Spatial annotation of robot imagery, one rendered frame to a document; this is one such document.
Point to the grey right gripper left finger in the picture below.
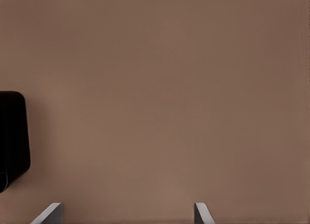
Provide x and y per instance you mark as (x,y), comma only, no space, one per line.
(53,215)

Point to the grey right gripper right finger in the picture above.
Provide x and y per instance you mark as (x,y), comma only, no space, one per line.
(201,215)

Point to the black rounded container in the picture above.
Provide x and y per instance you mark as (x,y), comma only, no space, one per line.
(13,139)

